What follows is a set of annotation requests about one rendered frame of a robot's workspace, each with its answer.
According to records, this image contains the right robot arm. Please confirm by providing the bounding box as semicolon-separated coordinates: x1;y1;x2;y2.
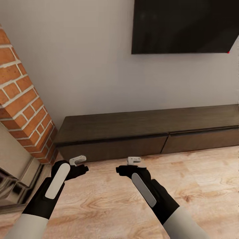
116;157;212;239

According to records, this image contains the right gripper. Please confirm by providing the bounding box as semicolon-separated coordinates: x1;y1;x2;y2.
116;165;135;177

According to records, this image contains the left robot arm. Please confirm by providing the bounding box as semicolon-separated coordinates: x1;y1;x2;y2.
4;156;89;239

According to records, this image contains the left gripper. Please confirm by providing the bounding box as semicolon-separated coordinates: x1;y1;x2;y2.
65;164;89;181

